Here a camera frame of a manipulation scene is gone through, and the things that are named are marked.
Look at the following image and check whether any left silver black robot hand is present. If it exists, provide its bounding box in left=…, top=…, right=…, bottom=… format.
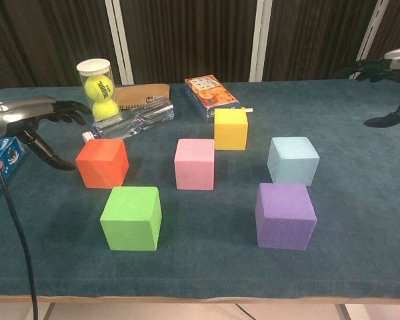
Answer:
left=0, top=95, right=93, bottom=171

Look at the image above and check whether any orange foam cube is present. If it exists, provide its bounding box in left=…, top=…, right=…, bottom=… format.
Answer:
left=75, top=138, right=130, bottom=190

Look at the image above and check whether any light blue foam cube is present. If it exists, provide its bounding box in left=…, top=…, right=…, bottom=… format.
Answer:
left=267, top=135, right=321, bottom=187

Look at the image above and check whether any green foam cube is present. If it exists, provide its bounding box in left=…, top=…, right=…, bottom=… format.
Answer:
left=99, top=185, right=163, bottom=252

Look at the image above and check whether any pink foam cube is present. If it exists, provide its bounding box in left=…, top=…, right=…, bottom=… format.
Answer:
left=173, top=138, right=216, bottom=191

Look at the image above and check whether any yellow foam cube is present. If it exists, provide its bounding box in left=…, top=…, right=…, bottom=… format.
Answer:
left=213, top=108, right=249, bottom=151

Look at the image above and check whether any purple foam cube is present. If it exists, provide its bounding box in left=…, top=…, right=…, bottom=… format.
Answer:
left=255, top=182, right=318, bottom=251

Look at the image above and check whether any yellow tennis ball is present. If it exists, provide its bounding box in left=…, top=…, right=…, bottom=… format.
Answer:
left=84, top=74, right=113, bottom=101
left=91, top=99, right=120, bottom=122

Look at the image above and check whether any clear tennis ball tube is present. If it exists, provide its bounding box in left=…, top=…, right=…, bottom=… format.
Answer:
left=75, top=58, right=124, bottom=123

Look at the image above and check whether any clear plastic water bottle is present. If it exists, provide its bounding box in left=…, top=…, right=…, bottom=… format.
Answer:
left=81, top=99, right=175, bottom=149

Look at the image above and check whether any brown cardboard packet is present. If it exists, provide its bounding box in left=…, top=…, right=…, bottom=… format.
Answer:
left=115, top=83, right=171, bottom=113

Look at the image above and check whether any orange blue cracker box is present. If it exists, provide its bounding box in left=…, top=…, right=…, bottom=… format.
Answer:
left=184, top=75, right=240, bottom=124

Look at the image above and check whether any teal table cloth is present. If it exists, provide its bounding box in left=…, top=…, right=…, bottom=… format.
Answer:
left=0, top=79, right=400, bottom=301

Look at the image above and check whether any white metal frame post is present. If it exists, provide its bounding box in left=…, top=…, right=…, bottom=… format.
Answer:
left=105, top=0, right=135, bottom=86
left=249, top=0, right=273, bottom=83
left=349, top=0, right=390, bottom=80

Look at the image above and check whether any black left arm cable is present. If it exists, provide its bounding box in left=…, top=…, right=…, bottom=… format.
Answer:
left=0, top=118, right=39, bottom=320

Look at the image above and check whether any thin black floor cable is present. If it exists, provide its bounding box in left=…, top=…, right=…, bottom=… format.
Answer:
left=235, top=302, right=251, bottom=320

